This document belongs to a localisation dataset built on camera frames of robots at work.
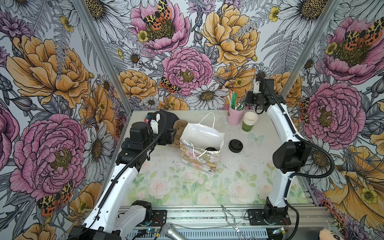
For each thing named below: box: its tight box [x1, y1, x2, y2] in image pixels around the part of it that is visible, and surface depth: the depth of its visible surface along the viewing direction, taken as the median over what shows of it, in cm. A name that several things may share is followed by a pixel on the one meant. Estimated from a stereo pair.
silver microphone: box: [161, 223, 188, 240], surface depth 69 cm
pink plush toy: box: [318, 228, 343, 240], surface depth 66 cm
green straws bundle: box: [231, 93, 246, 111], surface depth 107 cm
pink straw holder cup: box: [227, 105, 244, 126], surface depth 111 cm
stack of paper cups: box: [242, 111, 258, 133], surface depth 103 cm
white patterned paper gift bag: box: [179, 112, 225, 174], surface depth 82 cm
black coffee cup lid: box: [205, 147, 218, 151], surface depth 85 cm
